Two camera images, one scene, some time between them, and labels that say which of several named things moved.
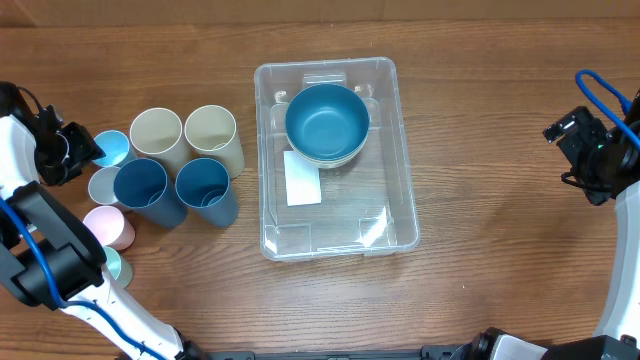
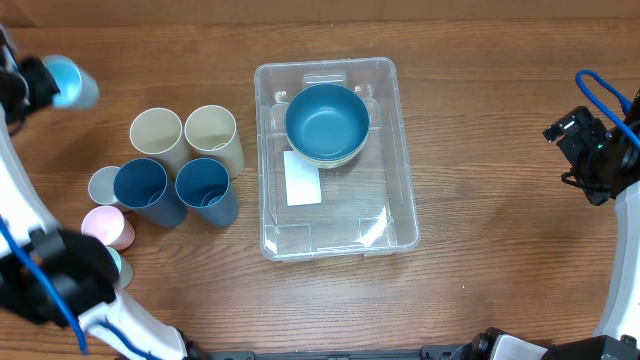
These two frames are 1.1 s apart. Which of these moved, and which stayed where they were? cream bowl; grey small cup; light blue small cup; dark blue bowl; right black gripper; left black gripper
Moved: left black gripper; light blue small cup
Stayed: dark blue bowl; right black gripper; grey small cup; cream bowl
